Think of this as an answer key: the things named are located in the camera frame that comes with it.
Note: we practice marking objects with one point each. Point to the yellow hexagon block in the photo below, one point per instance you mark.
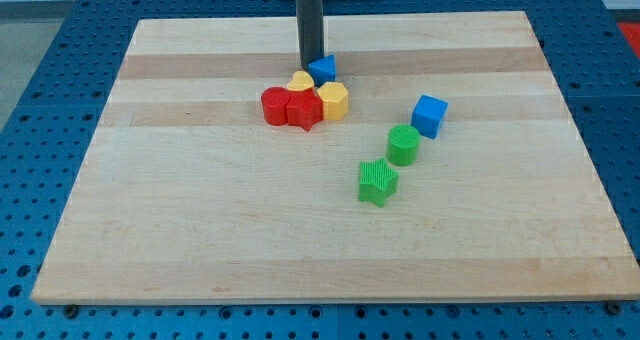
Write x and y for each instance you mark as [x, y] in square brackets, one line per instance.
[335, 98]

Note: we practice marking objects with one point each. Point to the yellow heart block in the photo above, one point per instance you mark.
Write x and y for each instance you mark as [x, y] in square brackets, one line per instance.
[301, 81]

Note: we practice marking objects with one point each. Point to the blue triangle block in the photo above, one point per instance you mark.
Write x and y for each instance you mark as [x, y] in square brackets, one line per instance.
[323, 70]

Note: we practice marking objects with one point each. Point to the red cylinder block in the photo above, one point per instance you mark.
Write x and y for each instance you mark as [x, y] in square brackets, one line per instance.
[274, 101]

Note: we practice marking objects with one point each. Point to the green cylinder block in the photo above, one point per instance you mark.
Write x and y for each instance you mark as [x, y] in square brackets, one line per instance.
[402, 145]

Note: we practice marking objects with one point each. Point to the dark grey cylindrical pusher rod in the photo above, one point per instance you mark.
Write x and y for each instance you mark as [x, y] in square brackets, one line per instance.
[309, 16]

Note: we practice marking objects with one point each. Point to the red star block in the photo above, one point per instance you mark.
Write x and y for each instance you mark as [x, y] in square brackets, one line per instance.
[304, 109]

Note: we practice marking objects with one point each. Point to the green star block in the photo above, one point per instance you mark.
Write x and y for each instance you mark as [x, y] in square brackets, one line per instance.
[377, 181]

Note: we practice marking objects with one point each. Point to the wooden board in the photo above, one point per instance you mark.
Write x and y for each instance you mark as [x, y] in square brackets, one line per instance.
[186, 196]

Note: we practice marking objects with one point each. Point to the blue perforated table plate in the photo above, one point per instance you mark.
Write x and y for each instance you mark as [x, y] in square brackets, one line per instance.
[44, 141]

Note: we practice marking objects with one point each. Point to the blue cube block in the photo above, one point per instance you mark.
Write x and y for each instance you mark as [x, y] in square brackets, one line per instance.
[428, 115]

